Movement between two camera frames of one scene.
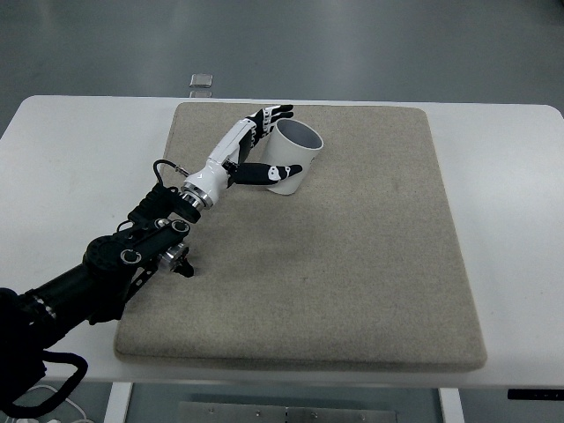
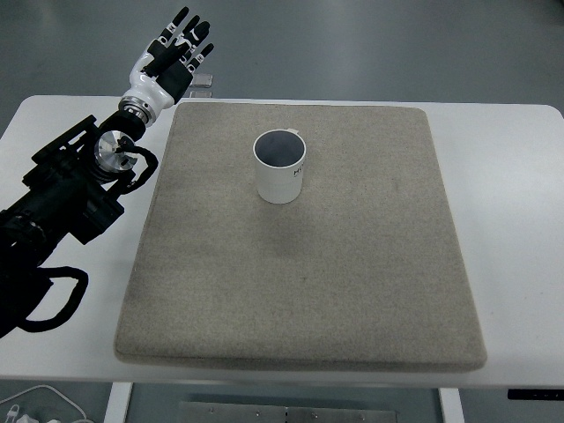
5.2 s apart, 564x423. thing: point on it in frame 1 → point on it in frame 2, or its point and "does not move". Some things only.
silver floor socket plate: (200, 80) does not move
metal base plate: (191, 411) does not move
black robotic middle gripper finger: (258, 121) → (187, 33)
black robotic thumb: (255, 173) → (196, 35)
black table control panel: (535, 394) does not move
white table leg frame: (118, 403) does not move
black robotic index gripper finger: (282, 108) → (172, 26)
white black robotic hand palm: (211, 180) → (148, 95)
